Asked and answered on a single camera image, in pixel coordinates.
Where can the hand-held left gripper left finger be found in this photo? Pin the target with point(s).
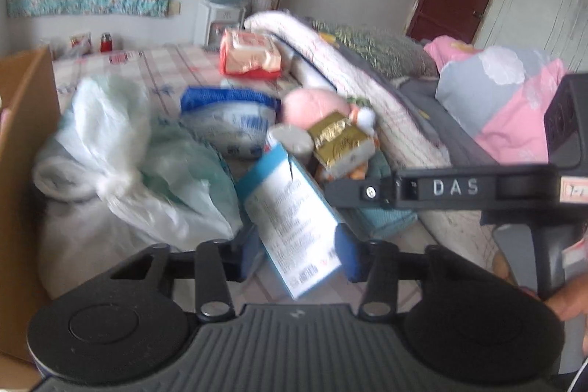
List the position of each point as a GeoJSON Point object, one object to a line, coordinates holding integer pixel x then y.
{"type": "Point", "coordinates": [248, 252]}

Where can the white water dispenser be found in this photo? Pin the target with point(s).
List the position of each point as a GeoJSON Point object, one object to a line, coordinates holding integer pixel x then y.
{"type": "Point", "coordinates": [216, 22]}

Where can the red and white packet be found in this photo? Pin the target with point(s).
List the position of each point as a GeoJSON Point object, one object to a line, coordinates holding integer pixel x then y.
{"type": "Point", "coordinates": [80, 41]}

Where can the red thermos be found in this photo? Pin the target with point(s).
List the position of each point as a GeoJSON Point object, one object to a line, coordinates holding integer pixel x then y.
{"type": "Point", "coordinates": [106, 43]}

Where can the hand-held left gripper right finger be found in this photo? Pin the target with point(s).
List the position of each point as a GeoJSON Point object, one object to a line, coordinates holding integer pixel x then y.
{"type": "Point", "coordinates": [350, 252]}

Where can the pink and grey patchwork pillow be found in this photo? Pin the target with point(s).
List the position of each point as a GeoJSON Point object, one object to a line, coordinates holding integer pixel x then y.
{"type": "Point", "coordinates": [496, 98]}

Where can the white plastic bag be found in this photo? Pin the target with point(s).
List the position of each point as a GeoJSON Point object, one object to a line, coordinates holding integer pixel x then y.
{"type": "Point", "coordinates": [110, 153]}

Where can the checkered floral bed sheet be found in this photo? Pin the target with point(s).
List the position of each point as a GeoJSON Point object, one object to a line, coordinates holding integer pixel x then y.
{"type": "Point", "coordinates": [161, 66]}

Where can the blue and white carton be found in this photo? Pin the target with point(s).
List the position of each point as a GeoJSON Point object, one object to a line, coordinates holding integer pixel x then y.
{"type": "Point", "coordinates": [285, 217]}

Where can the white stitched quilt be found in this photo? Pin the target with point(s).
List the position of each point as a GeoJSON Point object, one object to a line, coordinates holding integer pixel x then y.
{"type": "Point", "coordinates": [367, 70]}

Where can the person's right hand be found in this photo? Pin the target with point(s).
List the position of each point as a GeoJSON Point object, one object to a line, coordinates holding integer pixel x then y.
{"type": "Point", "coordinates": [574, 300]}

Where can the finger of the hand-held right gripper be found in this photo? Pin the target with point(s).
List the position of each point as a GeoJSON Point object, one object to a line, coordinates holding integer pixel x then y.
{"type": "Point", "coordinates": [353, 193]}

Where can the blue and white tissue packet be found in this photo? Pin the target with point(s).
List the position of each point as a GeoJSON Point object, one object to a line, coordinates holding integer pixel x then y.
{"type": "Point", "coordinates": [229, 121]}

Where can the green leaf print pillow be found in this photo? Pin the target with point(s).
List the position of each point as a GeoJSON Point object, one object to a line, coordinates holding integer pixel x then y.
{"type": "Point", "coordinates": [381, 47]}

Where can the orange wet wipes pack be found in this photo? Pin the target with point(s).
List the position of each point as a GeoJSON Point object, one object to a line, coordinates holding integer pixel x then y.
{"type": "Point", "coordinates": [248, 54]}

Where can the gold box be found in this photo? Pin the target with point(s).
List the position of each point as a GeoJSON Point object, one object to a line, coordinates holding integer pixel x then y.
{"type": "Point", "coordinates": [340, 141]}

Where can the wall socket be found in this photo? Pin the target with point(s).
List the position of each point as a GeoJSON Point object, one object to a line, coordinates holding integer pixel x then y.
{"type": "Point", "coordinates": [174, 8]}

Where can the pink plush toy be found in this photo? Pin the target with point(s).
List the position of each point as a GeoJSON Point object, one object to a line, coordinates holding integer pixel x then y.
{"type": "Point", "coordinates": [305, 107]}

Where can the brown cardboard box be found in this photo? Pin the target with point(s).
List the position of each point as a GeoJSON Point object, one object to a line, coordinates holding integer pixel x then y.
{"type": "Point", "coordinates": [25, 135]}

